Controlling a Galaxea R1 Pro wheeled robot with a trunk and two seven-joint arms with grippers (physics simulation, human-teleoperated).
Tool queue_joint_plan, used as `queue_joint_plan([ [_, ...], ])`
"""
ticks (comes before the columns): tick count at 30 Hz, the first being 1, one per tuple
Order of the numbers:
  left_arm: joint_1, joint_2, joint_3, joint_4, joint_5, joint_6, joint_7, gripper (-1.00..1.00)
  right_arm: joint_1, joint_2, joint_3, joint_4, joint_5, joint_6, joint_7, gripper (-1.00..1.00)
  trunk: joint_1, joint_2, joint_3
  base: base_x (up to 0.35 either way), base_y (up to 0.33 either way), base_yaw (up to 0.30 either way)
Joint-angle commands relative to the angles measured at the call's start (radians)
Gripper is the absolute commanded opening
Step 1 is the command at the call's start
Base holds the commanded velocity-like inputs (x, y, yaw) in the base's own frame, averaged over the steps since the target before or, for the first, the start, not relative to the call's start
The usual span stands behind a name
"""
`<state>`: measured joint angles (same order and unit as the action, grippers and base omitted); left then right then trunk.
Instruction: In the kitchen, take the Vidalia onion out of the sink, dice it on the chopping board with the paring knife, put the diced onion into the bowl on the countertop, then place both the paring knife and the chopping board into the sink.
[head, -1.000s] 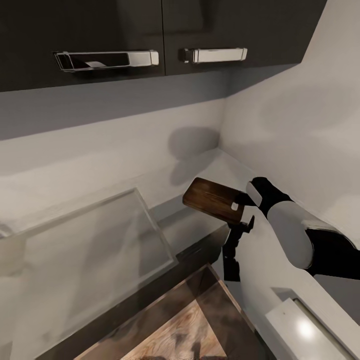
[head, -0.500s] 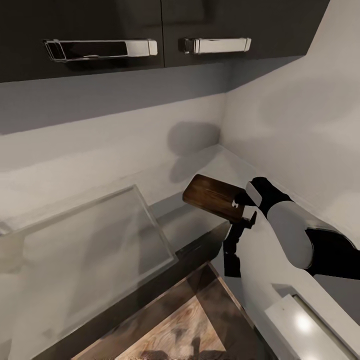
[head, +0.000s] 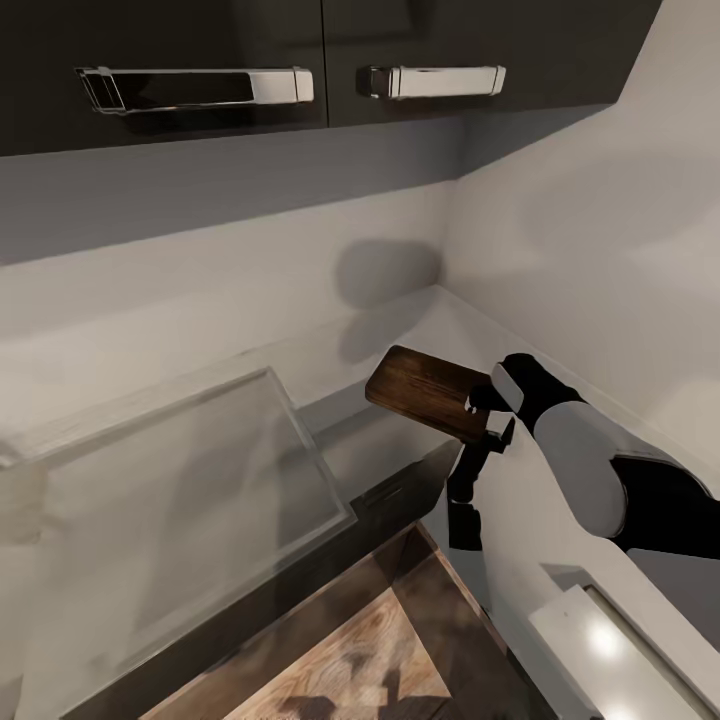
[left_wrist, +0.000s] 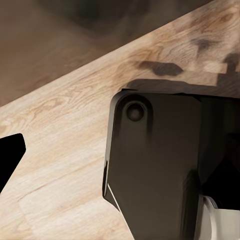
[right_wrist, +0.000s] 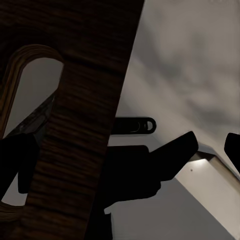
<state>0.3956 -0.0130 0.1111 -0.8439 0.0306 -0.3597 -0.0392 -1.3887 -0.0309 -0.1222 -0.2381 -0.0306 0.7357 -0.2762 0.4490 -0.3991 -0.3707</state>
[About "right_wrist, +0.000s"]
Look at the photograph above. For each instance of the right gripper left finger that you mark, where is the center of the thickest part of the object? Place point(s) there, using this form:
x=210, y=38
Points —
x=13, y=152

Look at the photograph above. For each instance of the cutting board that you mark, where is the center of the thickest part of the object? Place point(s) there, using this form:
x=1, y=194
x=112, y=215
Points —
x=95, y=38

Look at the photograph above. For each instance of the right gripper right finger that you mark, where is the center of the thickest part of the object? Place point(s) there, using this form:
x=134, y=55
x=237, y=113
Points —
x=232, y=149

